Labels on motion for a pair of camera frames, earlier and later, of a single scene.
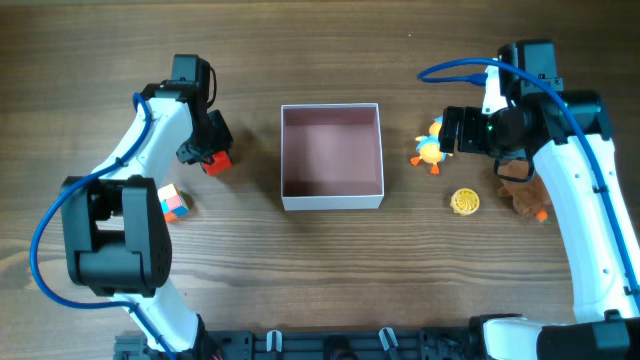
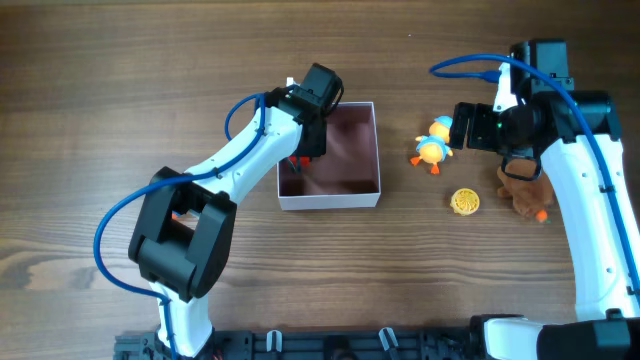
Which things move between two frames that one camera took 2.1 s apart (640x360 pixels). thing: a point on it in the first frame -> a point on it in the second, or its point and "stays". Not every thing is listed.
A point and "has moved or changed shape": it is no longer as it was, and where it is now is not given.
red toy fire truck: x=220 y=163 has moved or changed shape
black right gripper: x=461 y=130 stays
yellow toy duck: x=429 y=148 stays
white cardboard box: x=331 y=156 stays
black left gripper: x=224 y=142 -> x=318 y=145
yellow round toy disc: x=464 y=201 stays
